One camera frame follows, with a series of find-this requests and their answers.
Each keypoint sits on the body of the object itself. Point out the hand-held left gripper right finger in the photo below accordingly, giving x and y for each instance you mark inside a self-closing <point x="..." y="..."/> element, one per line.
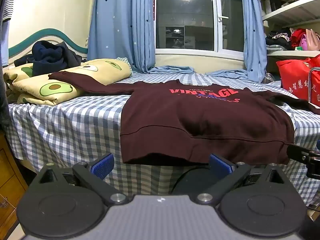
<point x="221" y="163"/>

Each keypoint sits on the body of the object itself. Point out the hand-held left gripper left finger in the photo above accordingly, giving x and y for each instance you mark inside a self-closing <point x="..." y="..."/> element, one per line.
<point x="102" y="166"/>

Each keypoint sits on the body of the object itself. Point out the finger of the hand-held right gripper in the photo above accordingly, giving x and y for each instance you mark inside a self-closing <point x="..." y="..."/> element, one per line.
<point x="297" y="153"/>

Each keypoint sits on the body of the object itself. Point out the maroon printed sweatshirt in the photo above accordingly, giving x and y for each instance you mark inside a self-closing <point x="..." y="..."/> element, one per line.
<point x="200" y="120"/>

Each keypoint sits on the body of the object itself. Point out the dark folded clothes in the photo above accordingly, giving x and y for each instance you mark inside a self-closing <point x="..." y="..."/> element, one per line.
<point x="277" y="40"/>

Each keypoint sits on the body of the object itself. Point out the pile of dark navy clothes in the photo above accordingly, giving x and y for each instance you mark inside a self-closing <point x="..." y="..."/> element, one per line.
<point x="47" y="55"/>

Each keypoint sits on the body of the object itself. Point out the bed with checked sheet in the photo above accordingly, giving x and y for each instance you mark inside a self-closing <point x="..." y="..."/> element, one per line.
<point x="75" y="125"/>

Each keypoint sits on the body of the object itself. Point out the red fabric bag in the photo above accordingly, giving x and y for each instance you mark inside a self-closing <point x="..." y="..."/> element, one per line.
<point x="295" y="80"/>

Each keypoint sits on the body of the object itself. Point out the yellow avocado pillows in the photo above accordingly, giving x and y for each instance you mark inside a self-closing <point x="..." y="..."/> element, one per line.
<point x="55" y="87"/>

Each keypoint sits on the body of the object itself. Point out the wooden cabinet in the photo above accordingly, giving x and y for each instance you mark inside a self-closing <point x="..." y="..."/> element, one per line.
<point x="10" y="175"/>

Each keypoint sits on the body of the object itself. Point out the small green toy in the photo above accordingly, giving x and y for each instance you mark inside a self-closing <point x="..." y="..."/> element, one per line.
<point x="298" y="48"/>

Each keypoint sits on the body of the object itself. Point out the folded light blue cloth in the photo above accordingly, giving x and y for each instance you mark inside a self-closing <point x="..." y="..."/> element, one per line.
<point x="172" y="69"/>

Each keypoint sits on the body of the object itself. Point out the pink handbag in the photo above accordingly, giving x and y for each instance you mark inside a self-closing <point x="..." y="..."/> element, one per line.
<point x="311" y="40"/>

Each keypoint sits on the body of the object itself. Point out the dark hanging cloth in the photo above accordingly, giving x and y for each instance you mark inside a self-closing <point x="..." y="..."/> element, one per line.
<point x="3" y="105"/>

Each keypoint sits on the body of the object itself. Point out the red clothing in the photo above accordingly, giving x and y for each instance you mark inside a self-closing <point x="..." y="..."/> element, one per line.
<point x="297" y="35"/>

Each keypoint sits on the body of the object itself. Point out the blue star curtain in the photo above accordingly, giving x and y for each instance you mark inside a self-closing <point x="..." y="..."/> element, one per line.
<point x="117" y="25"/>
<point x="250" y="30"/>

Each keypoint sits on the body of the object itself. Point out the headboard with teal wave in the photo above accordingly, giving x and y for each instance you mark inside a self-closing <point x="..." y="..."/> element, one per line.
<point x="50" y="33"/>

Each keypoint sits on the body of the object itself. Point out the white framed window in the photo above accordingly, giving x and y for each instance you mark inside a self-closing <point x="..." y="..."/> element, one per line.
<point x="190" y="17"/>

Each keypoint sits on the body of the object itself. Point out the striped hanging shirt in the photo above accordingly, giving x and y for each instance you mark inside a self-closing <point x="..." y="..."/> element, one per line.
<point x="7" y="0"/>

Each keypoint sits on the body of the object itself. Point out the grey metal frame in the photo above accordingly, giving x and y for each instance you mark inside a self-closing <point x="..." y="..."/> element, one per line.
<point x="310" y="85"/>

